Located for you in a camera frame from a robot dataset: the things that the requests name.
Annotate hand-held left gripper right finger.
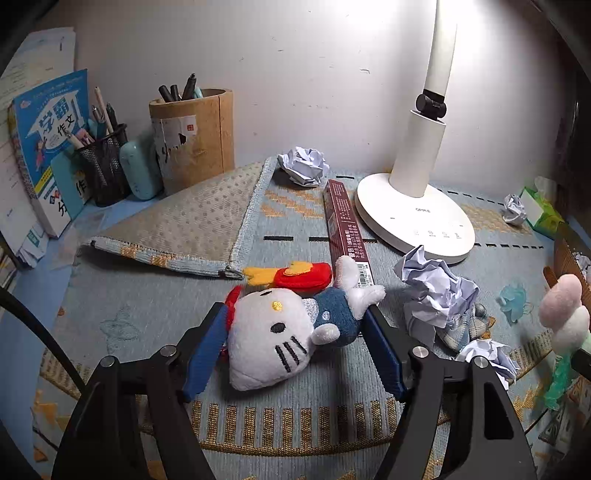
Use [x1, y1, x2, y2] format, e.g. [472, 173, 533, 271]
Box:
[364, 305, 539, 480]

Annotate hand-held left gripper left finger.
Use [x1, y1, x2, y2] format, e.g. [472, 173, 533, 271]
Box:
[51, 302, 232, 480]

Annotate pink white green dango plush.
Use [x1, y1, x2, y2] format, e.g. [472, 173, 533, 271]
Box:
[539, 274, 591, 411]

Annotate white cat plush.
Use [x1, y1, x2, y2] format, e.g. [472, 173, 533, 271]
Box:
[224, 255, 386, 392]

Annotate plaid fabric toy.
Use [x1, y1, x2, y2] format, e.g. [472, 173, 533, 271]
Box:
[434, 302, 494, 354]

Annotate brown ribbed glass plate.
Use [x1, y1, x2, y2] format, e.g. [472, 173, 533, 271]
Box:
[542, 223, 591, 296]

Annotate red orange bird plush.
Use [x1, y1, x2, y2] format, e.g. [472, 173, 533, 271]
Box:
[242, 261, 334, 292]

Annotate blue patterned woven mat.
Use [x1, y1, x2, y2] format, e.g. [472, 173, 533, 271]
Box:
[34, 157, 591, 480]

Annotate long maroon box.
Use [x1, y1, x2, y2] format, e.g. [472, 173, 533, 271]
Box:
[323, 179, 376, 289]

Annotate white desk lamp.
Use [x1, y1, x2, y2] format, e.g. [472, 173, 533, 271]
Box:
[355, 0, 476, 265]

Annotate green tissue pack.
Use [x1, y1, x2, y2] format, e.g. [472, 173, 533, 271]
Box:
[522, 176, 566, 239]

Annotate teal case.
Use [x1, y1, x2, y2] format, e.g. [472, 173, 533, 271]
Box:
[120, 141, 164, 200]

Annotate black mesh pen holder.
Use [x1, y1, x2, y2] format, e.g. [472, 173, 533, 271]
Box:
[74, 124, 132, 208]

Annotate wooden cylinder pen holder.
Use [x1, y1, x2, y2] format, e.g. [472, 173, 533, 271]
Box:
[148, 89, 235, 195]

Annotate teal booklet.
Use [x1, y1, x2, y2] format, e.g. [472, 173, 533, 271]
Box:
[50, 154, 93, 217]

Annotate white pencil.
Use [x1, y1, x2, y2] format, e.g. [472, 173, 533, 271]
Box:
[93, 86, 112, 137]

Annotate blue cover workbook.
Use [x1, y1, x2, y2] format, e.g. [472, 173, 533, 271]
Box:
[11, 69, 90, 238]

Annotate white paper book stack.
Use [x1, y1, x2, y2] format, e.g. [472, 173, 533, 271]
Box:
[0, 27, 77, 271]

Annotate black cable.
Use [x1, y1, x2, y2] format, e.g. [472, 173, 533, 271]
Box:
[0, 286, 88, 441]

